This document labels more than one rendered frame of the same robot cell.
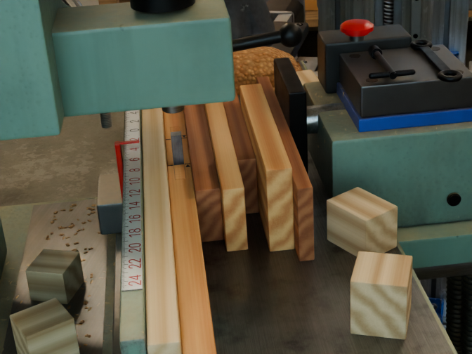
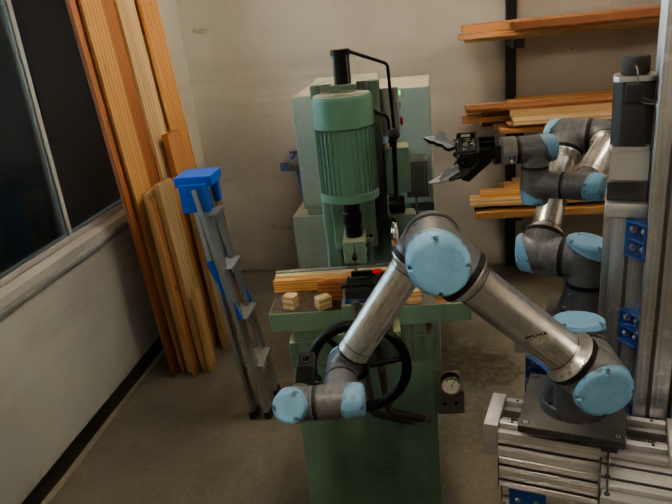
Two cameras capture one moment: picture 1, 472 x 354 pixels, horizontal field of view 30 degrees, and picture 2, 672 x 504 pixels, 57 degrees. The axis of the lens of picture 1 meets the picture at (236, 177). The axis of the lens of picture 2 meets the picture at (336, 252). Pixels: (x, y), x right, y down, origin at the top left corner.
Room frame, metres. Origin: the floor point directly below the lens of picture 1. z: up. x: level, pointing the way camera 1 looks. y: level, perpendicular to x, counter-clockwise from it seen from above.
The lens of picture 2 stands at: (0.93, -1.75, 1.71)
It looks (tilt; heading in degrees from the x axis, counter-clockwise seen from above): 21 degrees down; 100
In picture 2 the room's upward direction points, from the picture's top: 6 degrees counter-clockwise
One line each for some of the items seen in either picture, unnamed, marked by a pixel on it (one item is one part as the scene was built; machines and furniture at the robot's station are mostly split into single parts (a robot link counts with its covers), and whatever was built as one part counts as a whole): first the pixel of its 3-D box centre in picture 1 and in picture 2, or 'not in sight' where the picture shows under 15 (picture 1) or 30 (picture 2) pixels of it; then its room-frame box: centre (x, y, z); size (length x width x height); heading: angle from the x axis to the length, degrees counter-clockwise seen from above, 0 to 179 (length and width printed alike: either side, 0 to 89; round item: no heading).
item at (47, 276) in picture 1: (55, 275); not in sight; (0.70, 0.18, 0.82); 0.04 x 0.04 x 0.03; 74
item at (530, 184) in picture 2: not in sight; (540, 184); (1.22, -0.03, 1.22); 0.11 x 0.08 x 0.11; 155
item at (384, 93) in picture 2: not in sight; (390, 109); (0.80, 0.38, 1.40); 0.10 x 0.06 x 0.16; 94
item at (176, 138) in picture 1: (178, 160); not in sight; (0.68, 0.05, 0.94); 0.01 x 0.01 x 0.05; 4
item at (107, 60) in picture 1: (144, 62); (356, 247); (0.68, 0.07, 1.03); 0.14 x 0.07 x 0.09; 94
